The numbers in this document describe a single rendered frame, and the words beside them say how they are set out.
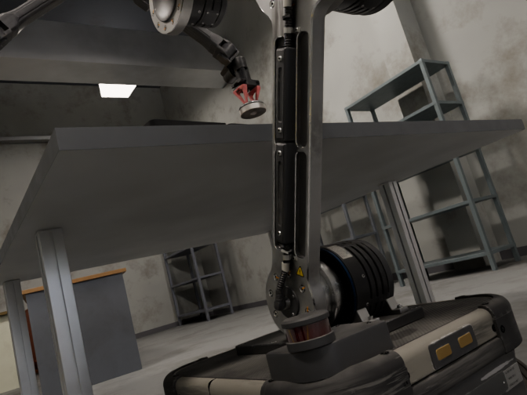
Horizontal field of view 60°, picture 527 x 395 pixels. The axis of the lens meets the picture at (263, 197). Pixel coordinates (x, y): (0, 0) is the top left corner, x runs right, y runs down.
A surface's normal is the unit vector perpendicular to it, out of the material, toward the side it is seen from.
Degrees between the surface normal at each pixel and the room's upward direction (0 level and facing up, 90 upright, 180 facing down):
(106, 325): 90
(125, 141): 90
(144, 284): 90
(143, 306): 90
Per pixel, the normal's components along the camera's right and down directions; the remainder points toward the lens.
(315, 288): 0.49, -0.44
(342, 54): -0.80, 0.11
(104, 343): 0.40, -0.27
